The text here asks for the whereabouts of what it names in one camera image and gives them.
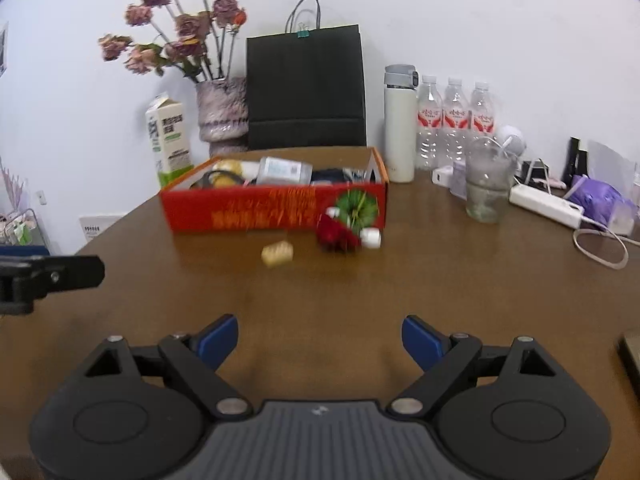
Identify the clear bottle white label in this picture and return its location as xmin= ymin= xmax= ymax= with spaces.
xmin=256 ymin=156 xmax=314 ymax=186

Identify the red artificial flower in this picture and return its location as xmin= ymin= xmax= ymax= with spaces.
xmin=316 ymin=207 xmax=362 ymax=253

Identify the yellow white plush toy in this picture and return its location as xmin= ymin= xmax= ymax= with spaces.
xmin=212 ymin=158 xmax=261 ymax=186

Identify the translucent white box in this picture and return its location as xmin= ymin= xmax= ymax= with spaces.
xmin=580 ymin=139 xmax=636 ymax=186

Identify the dark blue zip case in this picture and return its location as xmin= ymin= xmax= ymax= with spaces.
xmin=311 ymin=167 xmax=368 ymax=185

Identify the white power strip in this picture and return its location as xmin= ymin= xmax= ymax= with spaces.
xmin=509 ymin=183 xmax=585 ymax=228

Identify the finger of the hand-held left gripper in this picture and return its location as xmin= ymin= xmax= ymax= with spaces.
xmin=0 ymin=245 xmax=51 ymax=259
xmin=0 ymin=255 xmax=106 ymax=317

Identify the black smartphone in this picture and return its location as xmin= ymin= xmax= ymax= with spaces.
xmin=617 ymin=327 xmax=640 ymax=386

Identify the white wall panel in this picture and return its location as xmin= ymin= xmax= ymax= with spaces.
xmin=79 ymin=214 xmax=126 ymax=245

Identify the pink ceramic vase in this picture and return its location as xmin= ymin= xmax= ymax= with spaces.
xmin=195 ymin=77 xmax=249 ymax=158

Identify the white charger adapter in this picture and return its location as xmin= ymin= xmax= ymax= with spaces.
xmin=432 ymin=160 xmax=468 ymax=196

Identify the black paper bag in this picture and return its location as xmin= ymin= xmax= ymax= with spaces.
xmin=246 ymin=0 xmax=367 ymax=151

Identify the red cardboard box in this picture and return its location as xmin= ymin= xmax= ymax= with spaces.
xmin=160 ymin=146 xmax=390 ymax=233

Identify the white round camera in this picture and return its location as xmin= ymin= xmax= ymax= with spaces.
xmin=495 ymin=125 xmax=527 ymax=161

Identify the wire storage rack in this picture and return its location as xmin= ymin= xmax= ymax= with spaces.
xmin=0 ymin=208 xmax=46 ymax=246

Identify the clear water bottle red label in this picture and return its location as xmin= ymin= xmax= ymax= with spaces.
xmin=469 ymin=81 xmax=497 ymax=138
xmin=415 ymin=75 xmax=445 ymax=171
xmin=442 ymin=77 xmax=471 ymax=161

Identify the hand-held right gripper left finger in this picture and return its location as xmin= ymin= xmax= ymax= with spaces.
xmin=75 ymin=314 xmax=252 ymax=421

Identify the white thermos bottle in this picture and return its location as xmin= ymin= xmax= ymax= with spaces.
xmin=384 ymin=64 xmax=420 ymax=183

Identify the small yellow box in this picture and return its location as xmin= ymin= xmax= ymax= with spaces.
xmin=261 ymin=241 xmax=294 ymax=267

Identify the black slim box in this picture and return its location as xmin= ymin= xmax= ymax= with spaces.
xmin=560 ymin=136 xmax=581 ymax=186

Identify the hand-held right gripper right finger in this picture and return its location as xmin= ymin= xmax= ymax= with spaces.
xmin=389 ymin=315 xmax=568 ymax=419

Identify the black power adapter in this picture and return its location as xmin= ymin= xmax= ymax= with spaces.
xmin=520 ymin=160 xmax=551 ymax=183

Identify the dried rose bouquet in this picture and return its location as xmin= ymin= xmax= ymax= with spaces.
xmin=98 ymin=0 xmax=247 ymax=83

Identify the white green milk carton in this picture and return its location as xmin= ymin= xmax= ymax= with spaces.
xmin=145 ymin=92 xmax=195 ymax=188

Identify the white cable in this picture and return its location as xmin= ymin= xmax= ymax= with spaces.
xmin=572 ymin=220 xmax=640 ymax=270

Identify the purple wall sticker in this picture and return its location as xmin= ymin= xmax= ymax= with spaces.
xmin=0 ymin=155 xmax=28 ymax=211

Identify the wooden desk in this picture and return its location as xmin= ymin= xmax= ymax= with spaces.
xmin=0 ymin=146 xmax=640 ymax=480

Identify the clear glass cup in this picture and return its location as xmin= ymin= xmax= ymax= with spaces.
xmin=465 ymin=136 xmax=521 ymax=224

